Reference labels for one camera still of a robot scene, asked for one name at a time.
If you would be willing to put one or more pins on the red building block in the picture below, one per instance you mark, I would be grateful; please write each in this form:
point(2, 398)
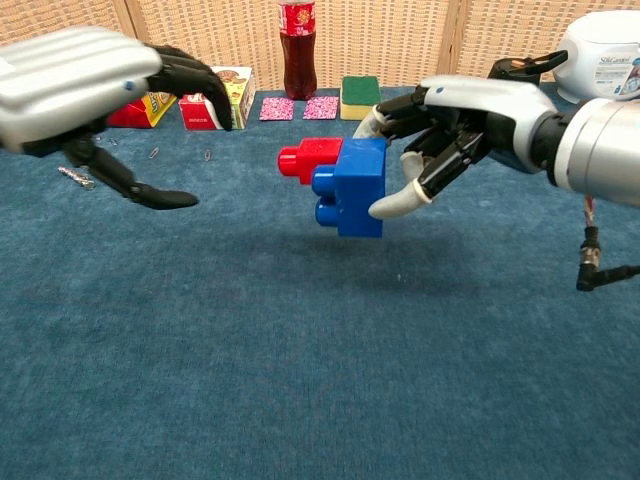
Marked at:
point(315, 157)

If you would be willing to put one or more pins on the teal table cloth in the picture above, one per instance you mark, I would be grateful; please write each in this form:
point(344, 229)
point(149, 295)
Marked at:
point(300, 360)

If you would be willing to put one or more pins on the green yellow sponge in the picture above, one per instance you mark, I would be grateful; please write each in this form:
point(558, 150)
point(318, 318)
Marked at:
point(357, 95)

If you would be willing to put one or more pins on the blue building block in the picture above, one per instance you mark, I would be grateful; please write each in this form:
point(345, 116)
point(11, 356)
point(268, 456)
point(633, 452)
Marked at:
point(360, 190)

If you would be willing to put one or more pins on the yellow red snack bag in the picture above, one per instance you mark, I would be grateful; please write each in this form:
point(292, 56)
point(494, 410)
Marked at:
point(145, 110)

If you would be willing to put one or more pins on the wicker folding screen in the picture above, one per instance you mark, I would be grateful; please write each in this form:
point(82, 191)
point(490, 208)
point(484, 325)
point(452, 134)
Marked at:
point(390, 35)

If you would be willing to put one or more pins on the white rice cooker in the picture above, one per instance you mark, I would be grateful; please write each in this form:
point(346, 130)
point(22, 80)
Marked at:
point(600, 55)

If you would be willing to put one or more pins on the pink patterned card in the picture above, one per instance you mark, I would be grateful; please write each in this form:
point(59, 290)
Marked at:
point(277, 109)
point(320, 108)

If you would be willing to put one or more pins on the metal drill bit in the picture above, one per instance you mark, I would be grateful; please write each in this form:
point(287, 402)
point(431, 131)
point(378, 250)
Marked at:
point(76, 177)

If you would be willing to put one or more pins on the red white cookie box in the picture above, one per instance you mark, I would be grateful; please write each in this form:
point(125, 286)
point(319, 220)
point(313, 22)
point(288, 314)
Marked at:
point(197, 117)

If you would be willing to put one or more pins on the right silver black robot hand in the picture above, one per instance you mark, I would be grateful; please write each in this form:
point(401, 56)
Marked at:
point(485, 105)

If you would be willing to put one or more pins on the cola bottle with red cap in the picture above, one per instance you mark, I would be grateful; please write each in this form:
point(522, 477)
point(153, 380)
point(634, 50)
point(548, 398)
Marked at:
point(299, 65)

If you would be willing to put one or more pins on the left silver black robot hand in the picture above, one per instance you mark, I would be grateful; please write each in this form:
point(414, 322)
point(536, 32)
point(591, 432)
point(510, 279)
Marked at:
point(65, 80)

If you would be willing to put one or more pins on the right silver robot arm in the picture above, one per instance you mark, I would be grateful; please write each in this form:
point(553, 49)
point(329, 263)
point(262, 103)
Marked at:
point(600, 150)

